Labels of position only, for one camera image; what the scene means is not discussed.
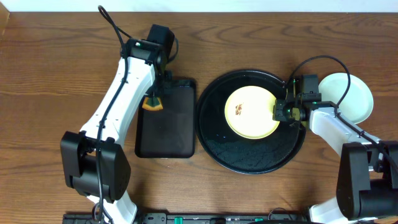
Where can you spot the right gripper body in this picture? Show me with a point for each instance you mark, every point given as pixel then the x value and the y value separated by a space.
pixel 285 111

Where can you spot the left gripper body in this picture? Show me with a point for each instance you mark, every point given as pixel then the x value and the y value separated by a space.
pixel 157 92

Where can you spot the green and yellow sponge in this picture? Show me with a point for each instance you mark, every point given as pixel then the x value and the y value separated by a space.
pixel 152 104

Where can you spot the yellow plate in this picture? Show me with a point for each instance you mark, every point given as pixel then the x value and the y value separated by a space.
pixel 249 112

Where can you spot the light blue plate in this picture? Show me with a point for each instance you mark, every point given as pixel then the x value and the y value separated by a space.
pixel 358 103

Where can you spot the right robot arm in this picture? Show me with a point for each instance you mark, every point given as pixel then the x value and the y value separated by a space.
pixel 367 179

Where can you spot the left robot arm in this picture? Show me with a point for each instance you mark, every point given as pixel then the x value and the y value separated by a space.
pixel 94 162

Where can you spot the black rectangular tray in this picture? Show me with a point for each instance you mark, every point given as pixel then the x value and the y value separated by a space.
pixel 170 132

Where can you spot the black round tray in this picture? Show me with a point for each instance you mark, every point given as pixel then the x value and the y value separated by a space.
pixel 232 151

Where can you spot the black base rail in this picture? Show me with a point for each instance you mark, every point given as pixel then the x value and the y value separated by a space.
pixel 163 218

